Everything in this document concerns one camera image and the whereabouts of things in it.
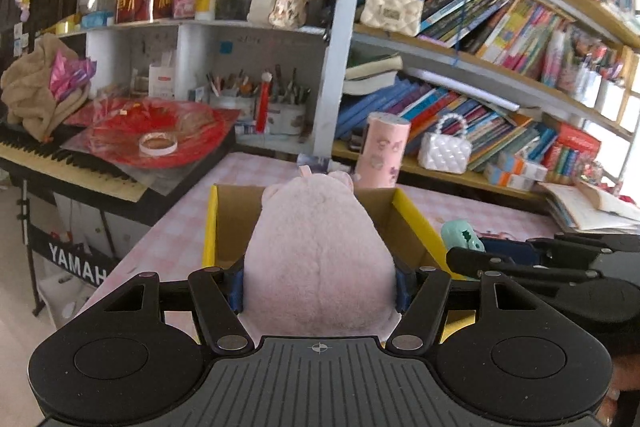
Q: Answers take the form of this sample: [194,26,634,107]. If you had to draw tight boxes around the brown cloth bundle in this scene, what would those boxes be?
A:
[0,32,92,142]

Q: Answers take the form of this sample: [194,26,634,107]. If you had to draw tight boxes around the white box red label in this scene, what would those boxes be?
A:
[148,62,177,100]

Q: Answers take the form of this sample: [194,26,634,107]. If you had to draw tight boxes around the yellow cardboard box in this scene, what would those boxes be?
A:
[202,184,477,344]

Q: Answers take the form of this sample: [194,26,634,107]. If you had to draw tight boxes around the thick red books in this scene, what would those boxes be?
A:
[542,121,604,186]

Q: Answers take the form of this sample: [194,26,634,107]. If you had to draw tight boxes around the black keyboard stand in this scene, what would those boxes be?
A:
[14,179,122,319]

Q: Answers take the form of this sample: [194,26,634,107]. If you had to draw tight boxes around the slanted row of colourful books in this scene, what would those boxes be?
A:
[414,0,569,74]

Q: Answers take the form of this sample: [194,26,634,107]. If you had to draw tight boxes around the row of marker pen cups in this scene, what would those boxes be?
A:
[542,26,640,134]

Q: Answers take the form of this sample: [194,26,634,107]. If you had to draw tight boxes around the pink cylinder container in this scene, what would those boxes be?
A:
[353,111,412,194]

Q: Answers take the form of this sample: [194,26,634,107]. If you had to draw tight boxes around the white wooden bookshelf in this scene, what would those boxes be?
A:
[34,0,640,214]

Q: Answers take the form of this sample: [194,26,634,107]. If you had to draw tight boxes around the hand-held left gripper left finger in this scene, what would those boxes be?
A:
[75,266,253,354]

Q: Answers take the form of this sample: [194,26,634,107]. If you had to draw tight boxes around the pink foil wrapper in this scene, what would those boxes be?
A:
[49,50,97,100]

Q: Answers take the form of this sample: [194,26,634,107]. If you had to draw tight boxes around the pale pink plush toy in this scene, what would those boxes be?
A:
[238,170,404,343]

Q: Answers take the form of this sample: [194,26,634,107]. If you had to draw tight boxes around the blue flat box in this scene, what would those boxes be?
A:
[79,10,116,29]

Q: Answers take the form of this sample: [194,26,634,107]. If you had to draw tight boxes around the cream quilted handbag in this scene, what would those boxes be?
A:
[359,0,425,39]

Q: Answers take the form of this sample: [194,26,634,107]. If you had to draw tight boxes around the white quilted pearl handbag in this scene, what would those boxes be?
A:
[417,113,473,172]

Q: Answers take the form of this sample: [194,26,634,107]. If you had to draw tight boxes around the white pen holders with brushes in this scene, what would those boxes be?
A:
[206,66,312,138]

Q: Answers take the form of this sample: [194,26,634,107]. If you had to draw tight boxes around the red plastic wrapped package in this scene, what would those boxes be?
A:
[59,96,242,171]

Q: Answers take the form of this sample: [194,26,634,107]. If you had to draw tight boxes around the orange white small carton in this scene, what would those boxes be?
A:
[483,164,536,190]
[494,154,549,180]

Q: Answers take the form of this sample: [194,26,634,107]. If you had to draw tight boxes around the stack of papers and notebooks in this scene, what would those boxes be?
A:
[537,180,640,236]

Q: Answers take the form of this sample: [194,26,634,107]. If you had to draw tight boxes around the red figure pen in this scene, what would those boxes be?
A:
[255,69,275,134]

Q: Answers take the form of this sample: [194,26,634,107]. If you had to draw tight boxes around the white tape roll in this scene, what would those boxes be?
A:
[138,131,179,156]

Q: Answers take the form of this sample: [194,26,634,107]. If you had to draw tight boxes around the lying thick books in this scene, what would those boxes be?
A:
[343,54,404,96]

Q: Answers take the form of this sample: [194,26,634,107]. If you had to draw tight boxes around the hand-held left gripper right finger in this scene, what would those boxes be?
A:
[387,266,566,354]

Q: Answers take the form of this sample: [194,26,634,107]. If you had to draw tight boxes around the pink checked tablecloth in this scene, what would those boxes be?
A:
[75,151,563,344]

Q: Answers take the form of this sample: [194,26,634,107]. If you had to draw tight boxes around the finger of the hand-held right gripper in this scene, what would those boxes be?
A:
[482,233,640,264]
[446,246,604,283]

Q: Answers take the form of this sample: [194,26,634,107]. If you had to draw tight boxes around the teal plastic toy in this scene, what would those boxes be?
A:
[440,219,486,281]

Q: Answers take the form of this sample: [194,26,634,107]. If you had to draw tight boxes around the long row of blue books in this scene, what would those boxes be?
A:
[334,76,557,174]

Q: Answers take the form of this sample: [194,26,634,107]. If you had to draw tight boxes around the black electric piano keyboard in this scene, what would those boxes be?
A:
[0,121,152,229]

